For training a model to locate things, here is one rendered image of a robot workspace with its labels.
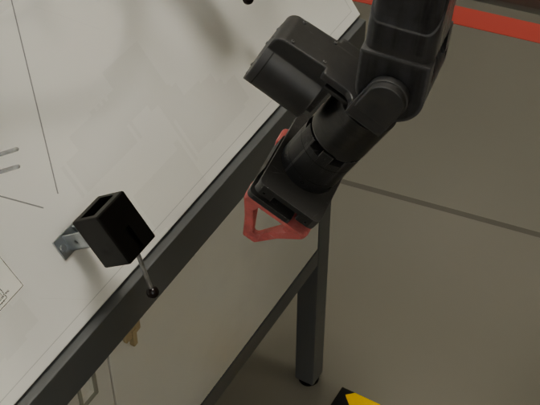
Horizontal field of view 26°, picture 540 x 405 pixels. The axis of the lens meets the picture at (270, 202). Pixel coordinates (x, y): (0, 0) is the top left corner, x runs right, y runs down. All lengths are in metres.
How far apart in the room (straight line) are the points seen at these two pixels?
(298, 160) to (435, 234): 1.56
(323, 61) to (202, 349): 0.81
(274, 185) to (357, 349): 1.34
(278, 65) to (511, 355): 1.49
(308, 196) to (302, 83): 0.12
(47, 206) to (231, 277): 0.48
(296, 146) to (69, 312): 0.36
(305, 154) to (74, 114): 0.37
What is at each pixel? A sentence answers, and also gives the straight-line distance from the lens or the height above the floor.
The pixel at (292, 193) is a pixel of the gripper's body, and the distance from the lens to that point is 1.04.
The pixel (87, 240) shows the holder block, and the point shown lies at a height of 0.98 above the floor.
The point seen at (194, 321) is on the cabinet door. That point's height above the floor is 0.60.
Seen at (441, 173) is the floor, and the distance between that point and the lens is 2.71.
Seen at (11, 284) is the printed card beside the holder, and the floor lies 0.94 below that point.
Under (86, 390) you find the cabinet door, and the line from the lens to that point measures 1.44.
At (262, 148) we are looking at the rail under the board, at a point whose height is 0.85.
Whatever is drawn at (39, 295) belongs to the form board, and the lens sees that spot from 1.25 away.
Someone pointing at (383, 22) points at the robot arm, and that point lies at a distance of 0.90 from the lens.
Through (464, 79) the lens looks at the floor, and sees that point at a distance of 2.98.
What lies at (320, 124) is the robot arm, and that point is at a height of 1.20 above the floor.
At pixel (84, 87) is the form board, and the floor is 1.02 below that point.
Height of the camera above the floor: 1.85
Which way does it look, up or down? 45 degrees down
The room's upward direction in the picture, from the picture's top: straight up
